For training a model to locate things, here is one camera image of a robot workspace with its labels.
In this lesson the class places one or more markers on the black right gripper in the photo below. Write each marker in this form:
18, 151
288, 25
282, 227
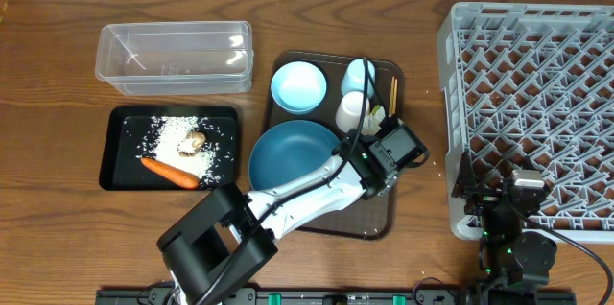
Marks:
484, 198

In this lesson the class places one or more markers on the white tissue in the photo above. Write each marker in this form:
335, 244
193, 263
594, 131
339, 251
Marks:
372, 122

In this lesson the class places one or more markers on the light blue plastic cup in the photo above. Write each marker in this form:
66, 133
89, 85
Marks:
354, 77

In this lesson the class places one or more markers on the light blue rice bowl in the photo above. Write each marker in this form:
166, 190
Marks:
298, 87

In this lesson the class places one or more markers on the blue plate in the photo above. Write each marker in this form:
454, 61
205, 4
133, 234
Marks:
288, 151

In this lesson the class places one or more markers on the brown food scrap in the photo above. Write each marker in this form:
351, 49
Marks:
191, 144

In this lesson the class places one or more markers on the orange carrot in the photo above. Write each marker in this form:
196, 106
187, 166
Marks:
178, 177

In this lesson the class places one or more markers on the pile of white rice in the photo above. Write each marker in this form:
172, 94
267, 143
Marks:
213, 165

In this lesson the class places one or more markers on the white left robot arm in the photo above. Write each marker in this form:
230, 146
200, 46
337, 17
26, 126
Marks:
226, 238

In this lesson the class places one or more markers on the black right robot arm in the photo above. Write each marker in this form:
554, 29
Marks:
516, 262

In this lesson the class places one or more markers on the grey dishwasher rack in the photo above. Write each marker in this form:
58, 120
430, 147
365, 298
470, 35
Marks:
534, 81

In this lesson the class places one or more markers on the black waste tray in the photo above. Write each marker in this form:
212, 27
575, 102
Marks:
121, 169

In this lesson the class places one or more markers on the wooden chopstick inner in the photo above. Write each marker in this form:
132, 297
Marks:
393, 85

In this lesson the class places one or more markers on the wooden chopstick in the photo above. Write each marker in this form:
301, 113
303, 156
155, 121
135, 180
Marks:
393, 85
396, 96

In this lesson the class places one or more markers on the wooden chopstick outer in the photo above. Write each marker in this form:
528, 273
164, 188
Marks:
396, 96

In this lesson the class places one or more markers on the dark brown serving tray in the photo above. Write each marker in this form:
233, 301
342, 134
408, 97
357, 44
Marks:
364, 219

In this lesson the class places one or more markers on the clear plastic bin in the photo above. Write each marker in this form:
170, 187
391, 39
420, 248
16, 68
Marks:
176, 58

